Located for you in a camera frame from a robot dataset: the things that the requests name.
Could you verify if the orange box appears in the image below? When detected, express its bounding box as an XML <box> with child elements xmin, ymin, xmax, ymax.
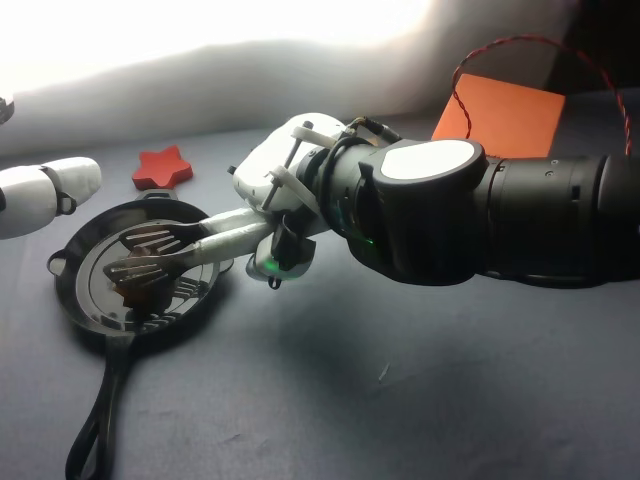
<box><xmin>430</xmin><ymin>73</ymin><xmax>567</xmax><ymax>159</ymax></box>

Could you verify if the red star block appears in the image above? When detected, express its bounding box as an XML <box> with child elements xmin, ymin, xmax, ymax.
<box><xmin>131</xmin><ymin>144</ymin><xmax>195</xmax><ymax>191</ymax></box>

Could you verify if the red black twisted cable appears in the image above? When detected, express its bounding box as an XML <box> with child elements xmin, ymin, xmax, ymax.
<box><xmin>451</xmin><ymin>34</ymin><xmax>635</xmax><ymax>157</ymax></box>

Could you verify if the black frying pan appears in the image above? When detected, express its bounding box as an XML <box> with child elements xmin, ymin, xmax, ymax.
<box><xmin>47</xmin><ymin>191</ymin><xmax>235</xmax><ymax>480</ymax></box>

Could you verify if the grey table cloth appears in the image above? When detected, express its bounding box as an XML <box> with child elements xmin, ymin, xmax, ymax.
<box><xmin>0</xmin><ymin>89</ymin><xmax>640</xmax><ymax>480</ymax></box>

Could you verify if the brown toy meat chunk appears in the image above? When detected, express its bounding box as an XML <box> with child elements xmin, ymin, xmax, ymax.
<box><xmin>116</xmin><ymin>246</ymin><xmax>175</xmax><ymax>310</ymax></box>

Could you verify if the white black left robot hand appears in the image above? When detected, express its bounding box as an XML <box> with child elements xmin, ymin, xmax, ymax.
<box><xmin>0</xmin><ymin>97</ymin><xmax>103</xmax><ymax>242</ymax></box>

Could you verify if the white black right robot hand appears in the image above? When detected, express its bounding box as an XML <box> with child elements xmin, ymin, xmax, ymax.
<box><xmin>231</xmin><ymin>113</ymin><xmax>352</xmax><ymax>292</ymax></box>

